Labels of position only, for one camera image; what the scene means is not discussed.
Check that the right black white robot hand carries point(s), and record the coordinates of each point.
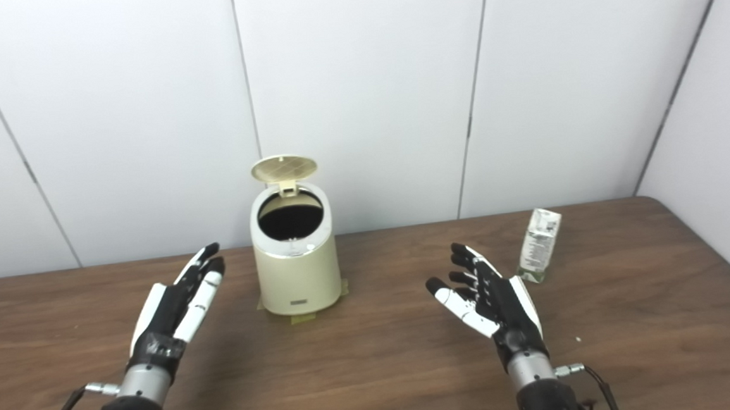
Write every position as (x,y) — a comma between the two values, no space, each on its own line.
(504,310)

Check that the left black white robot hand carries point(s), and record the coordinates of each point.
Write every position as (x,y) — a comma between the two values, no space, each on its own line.
(166,318)

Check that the white green milk carton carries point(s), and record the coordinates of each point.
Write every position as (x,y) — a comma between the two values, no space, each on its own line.
(538,245)

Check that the cream-colored round bin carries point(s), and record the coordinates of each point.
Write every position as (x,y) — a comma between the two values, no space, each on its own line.
(299,275)

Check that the cream round bin lid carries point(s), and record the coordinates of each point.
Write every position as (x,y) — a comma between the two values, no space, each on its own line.
(283,167)

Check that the yellow-green tape piece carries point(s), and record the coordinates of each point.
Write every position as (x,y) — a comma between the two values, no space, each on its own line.
(303,318)
(344,288)

